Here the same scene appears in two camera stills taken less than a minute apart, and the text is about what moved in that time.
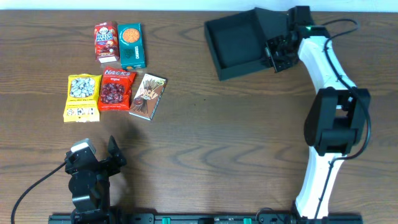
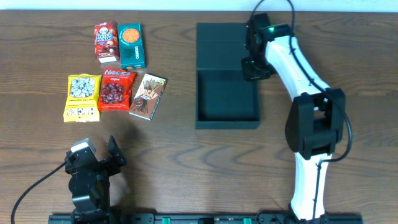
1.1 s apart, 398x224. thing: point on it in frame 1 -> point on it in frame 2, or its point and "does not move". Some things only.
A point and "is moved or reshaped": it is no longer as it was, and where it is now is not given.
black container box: [237, 40] is moved or reshaped
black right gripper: [277, 66] -> [249, 75]
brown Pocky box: [147, 98] does not move
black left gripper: [114, 152] does not move
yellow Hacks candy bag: [82, 103] does not move
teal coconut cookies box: [131, 46] does not move
